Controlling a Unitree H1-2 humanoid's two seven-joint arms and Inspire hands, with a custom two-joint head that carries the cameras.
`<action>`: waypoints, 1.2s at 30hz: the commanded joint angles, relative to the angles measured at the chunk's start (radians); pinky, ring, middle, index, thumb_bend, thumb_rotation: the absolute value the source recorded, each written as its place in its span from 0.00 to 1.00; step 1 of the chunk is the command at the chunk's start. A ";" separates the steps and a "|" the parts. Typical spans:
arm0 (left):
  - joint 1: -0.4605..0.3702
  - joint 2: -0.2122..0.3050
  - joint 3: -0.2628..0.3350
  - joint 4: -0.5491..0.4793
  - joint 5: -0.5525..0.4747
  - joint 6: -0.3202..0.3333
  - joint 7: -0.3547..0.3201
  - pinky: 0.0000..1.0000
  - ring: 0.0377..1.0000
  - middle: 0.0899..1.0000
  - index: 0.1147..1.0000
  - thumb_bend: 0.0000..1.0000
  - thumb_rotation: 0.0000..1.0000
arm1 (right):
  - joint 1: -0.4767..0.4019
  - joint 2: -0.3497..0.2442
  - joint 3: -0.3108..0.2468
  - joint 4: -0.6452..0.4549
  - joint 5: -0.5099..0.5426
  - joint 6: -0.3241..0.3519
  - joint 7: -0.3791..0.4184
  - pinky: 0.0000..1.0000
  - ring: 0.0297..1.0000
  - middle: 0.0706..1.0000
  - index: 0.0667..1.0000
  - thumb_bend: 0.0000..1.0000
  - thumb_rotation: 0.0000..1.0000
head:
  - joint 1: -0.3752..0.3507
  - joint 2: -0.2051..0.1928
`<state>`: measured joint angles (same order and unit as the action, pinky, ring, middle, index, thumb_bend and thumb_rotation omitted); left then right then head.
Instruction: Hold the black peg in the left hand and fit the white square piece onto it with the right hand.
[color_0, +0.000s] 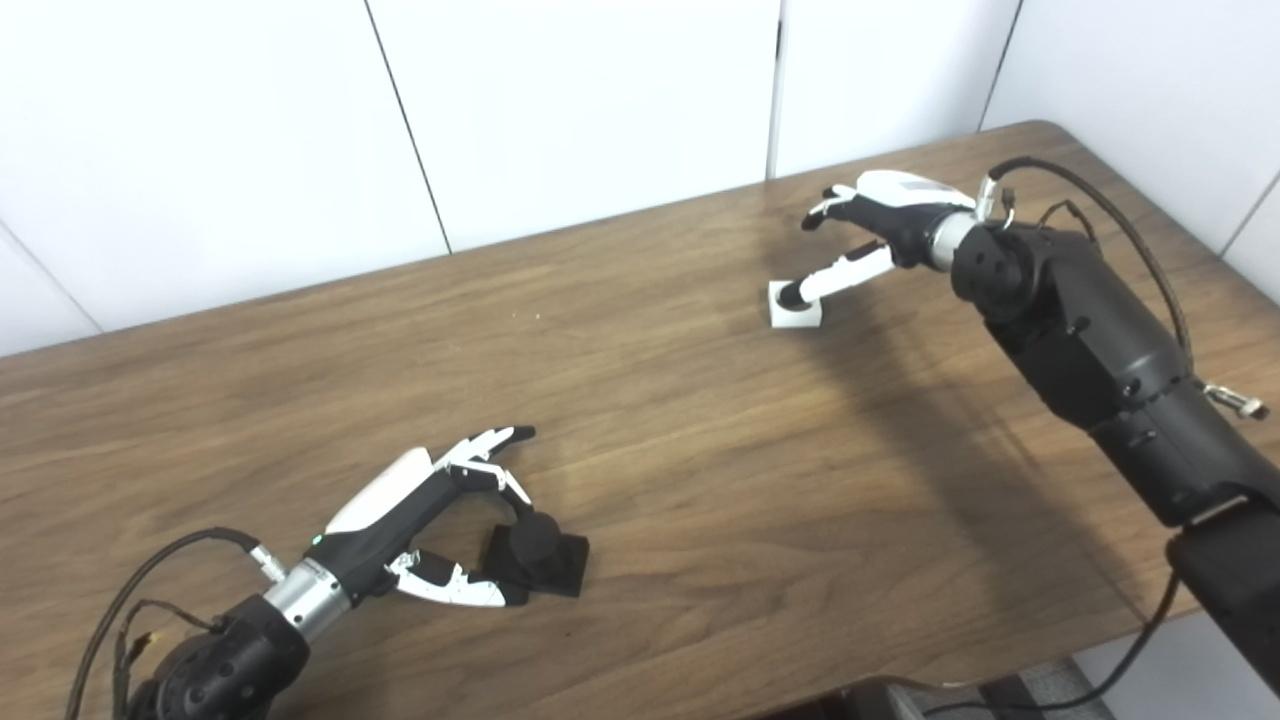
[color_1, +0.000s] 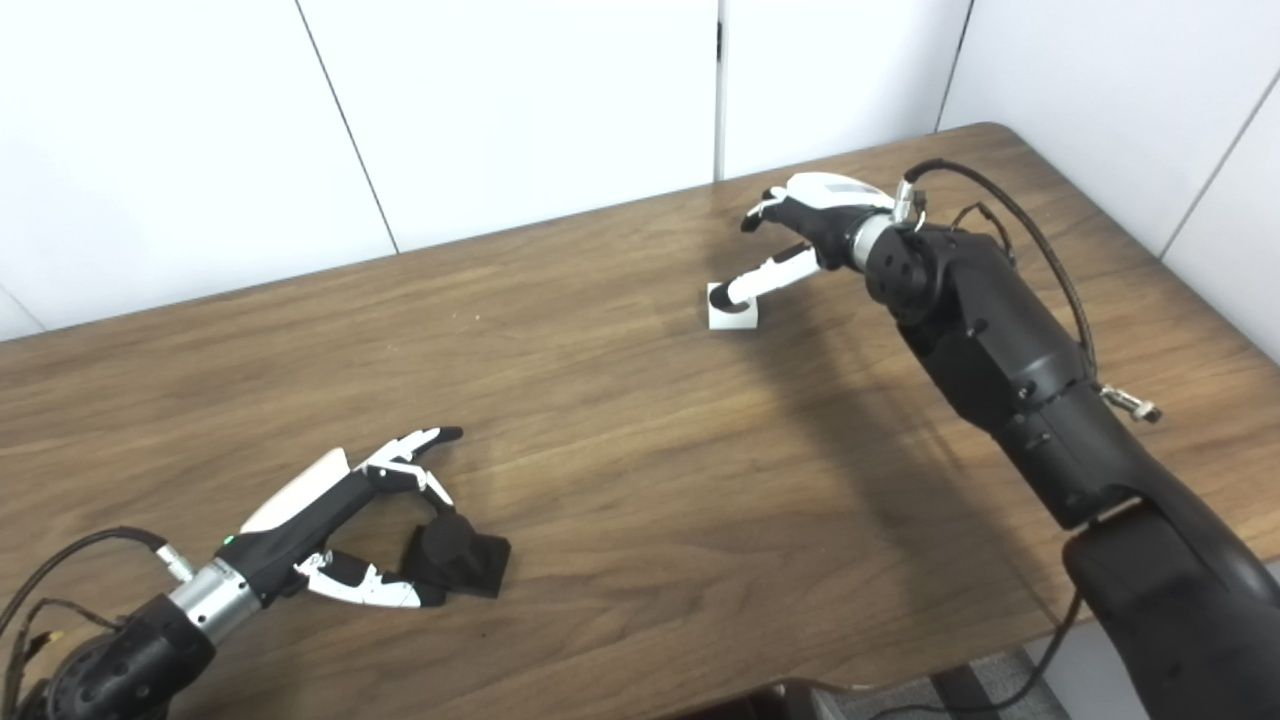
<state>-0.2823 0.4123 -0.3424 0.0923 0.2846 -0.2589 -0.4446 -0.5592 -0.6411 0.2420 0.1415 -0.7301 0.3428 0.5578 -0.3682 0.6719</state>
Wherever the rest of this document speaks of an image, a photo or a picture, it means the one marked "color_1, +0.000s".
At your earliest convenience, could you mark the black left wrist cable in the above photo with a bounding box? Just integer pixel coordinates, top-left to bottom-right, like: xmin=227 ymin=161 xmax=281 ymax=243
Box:
xmin=0 ymin=527 xmax=196 ymax=641

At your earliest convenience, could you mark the thin right arm wire bundle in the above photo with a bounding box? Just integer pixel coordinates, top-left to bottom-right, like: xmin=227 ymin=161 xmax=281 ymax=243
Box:
xmin=950 ymin=202 xmax=1016 ymax=266

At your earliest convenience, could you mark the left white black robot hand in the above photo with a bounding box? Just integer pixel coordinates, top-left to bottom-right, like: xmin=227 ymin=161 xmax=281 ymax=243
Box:
xmin=218 ymin=427 xmax=464 ymax=609

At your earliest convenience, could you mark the thin left arm wire bundle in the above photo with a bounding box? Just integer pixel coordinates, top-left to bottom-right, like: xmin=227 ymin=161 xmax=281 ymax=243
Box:
xmin=0 ymin=598 xmax=121 ymax=716

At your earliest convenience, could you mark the black peg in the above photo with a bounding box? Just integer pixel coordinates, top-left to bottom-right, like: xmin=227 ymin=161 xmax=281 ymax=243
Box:
xmin=400 ymin=510 xmax=512 ymax=601

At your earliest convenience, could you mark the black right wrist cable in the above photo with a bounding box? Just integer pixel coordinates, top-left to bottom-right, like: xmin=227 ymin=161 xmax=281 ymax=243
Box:
xmin=893 ymin=158 xmax=1163 ymax=423

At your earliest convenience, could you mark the black floor cable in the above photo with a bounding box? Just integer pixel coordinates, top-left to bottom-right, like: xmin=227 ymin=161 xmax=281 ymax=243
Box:
xmin=870 ymin=590 xmax=1086 ymax=717

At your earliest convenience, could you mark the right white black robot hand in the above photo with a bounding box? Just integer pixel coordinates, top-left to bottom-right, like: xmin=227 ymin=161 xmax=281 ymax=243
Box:
xmin=722 ymin=172 xmax=898 ymax=307

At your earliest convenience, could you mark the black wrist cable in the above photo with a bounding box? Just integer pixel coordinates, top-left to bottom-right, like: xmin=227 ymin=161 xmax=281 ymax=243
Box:
xmin=0 ymin=527 xmax=196 ymax=641
xmin=893 ymin=158 xmax=1163 ymax=423

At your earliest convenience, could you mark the white square piece with hole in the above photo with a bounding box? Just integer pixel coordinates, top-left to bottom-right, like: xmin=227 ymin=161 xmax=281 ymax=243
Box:
xmin=707 ymin=282 xmax=760 ymax=331

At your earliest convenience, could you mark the thin arm wire bundle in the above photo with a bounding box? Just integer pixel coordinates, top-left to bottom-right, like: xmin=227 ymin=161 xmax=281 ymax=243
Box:
xmin=0 ymin=598 xmax=121 ymax=716
xmin=950 ymin=202 xmax=1016 ymax=266

